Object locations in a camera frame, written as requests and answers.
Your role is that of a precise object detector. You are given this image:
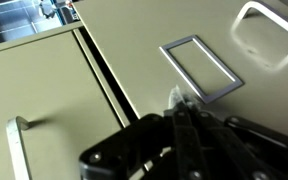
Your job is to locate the silver drawer handle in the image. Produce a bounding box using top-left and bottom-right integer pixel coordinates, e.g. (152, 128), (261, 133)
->
(5, 115), (33, 180)
(232, 0), (288, 61)

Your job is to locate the beige drawer with label holder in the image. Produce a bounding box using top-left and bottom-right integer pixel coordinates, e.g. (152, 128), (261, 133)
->
(72, 0), (288, 143)

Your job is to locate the silver label holder frame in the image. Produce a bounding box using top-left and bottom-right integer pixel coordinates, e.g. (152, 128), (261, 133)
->
(158, 34), (245, 104)

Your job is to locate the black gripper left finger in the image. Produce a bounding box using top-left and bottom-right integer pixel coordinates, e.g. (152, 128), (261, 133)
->
(78, 85), (207, 180)

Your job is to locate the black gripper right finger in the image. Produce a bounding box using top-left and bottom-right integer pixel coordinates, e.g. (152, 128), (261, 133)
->
(183, 96), (288, 180)

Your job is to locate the plain beige drawer front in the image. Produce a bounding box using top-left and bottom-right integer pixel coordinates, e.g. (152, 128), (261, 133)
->
(0, 31), (123, 180)

